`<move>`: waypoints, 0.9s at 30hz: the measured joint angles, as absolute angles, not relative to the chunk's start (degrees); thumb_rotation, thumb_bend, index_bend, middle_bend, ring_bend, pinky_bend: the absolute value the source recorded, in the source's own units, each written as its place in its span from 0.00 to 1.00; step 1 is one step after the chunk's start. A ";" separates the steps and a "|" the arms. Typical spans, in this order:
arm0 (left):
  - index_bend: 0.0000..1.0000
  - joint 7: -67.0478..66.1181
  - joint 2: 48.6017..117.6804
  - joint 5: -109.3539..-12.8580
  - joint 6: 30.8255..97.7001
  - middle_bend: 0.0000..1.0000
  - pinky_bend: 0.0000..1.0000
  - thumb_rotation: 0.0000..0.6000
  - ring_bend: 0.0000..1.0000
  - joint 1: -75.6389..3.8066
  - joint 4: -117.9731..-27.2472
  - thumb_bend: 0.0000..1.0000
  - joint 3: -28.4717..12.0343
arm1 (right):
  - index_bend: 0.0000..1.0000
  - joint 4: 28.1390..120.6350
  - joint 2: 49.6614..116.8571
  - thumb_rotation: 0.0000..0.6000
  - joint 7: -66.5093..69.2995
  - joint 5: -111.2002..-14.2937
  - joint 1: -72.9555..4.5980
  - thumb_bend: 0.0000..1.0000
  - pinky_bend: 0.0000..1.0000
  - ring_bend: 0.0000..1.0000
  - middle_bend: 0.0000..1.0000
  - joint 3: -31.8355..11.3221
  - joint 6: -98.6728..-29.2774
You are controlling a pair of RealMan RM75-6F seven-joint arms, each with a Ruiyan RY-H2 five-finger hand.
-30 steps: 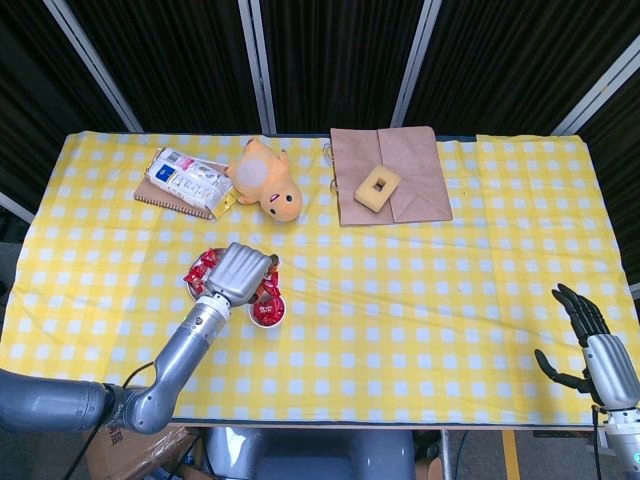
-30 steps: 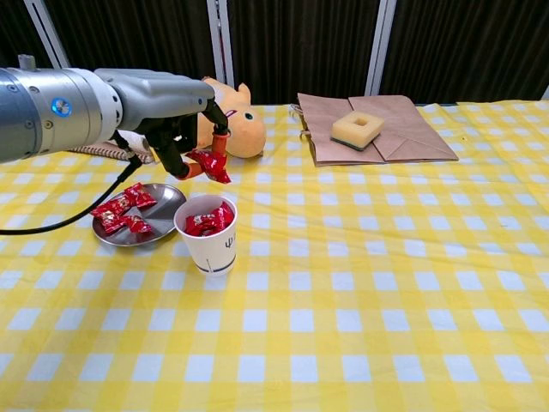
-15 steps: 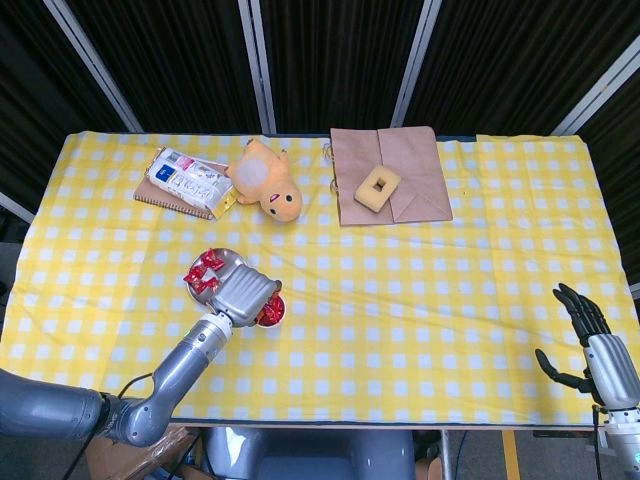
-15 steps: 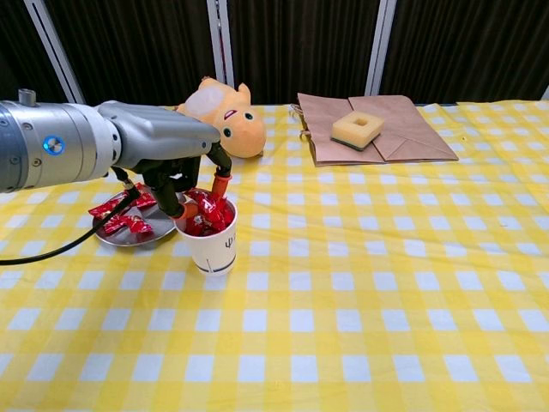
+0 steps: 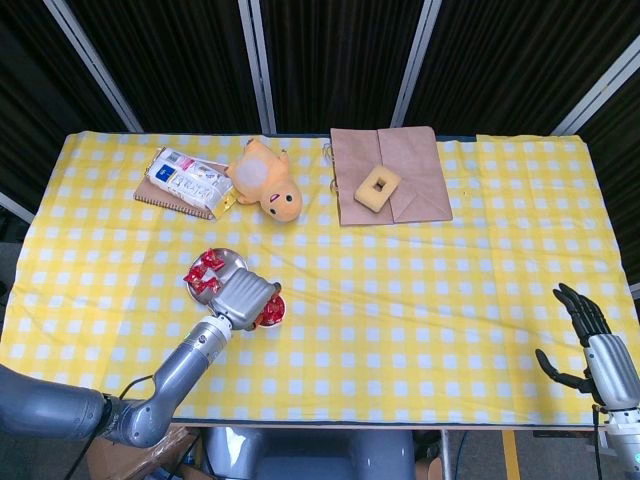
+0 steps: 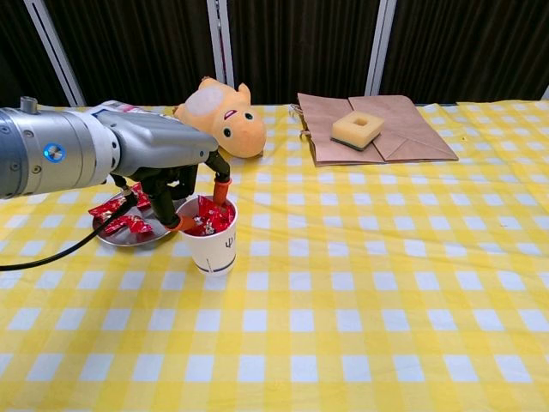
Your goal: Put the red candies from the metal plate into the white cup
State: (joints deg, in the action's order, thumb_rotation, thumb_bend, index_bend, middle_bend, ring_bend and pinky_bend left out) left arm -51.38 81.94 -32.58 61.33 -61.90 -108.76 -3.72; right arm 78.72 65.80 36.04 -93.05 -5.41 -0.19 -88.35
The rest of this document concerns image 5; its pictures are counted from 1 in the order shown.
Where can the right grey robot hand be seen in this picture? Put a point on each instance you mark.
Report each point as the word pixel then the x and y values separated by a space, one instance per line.
pixel 615 370

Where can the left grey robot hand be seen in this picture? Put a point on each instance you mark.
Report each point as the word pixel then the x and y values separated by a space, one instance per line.
pixel 242 297

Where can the red candy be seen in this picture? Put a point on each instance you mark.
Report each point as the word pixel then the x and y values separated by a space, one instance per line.
pixel 194 276
pixel 274 310
pixel 210 286
pixel 210 257

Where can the white paper cup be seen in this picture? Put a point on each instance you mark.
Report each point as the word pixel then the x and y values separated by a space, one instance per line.
pixel 280 320

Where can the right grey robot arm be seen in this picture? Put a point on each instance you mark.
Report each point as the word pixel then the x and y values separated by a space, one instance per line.
pixel 625 445

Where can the silver metal plate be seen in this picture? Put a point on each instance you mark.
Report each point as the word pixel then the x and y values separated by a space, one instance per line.
pixel 232 260

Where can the orange plush toy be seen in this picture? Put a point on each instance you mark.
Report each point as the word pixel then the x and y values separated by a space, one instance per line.
pixel 285 200

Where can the white rice bag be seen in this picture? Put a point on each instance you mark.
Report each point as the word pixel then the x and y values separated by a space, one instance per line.
pixel 185 180

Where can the brown spiral notebook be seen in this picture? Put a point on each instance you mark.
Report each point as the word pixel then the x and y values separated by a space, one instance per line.
pixel 150 195

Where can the yellow checked tablecloth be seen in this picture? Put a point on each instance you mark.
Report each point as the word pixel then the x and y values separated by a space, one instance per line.
pixel 400 325

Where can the yellow square sponge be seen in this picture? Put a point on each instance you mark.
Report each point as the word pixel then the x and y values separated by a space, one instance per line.
pixel 367 192

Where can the grey robot torso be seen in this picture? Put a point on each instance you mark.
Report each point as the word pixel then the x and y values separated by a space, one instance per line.
pixel 325 455

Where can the brown cardboard box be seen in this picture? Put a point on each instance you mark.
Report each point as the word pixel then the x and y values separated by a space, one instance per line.
pixel 150 462

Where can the metal table leg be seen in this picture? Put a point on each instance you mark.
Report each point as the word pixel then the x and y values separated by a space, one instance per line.
pixel 445 455

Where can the black pleated curtain panel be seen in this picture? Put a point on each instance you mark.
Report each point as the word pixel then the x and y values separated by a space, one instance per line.
pixel 165 60
pixel 625 175
pixel 340 60
pixel 500 60
pixel 30 100

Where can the brown paper bag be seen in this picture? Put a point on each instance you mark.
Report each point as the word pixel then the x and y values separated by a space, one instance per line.
pixel 415 160

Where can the white frame post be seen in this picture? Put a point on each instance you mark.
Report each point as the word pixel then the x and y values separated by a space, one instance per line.
pixel 257 65
pixel 600 92
pixel 636 291
pixel 415 65
pixel 92 65
pixel 15 206

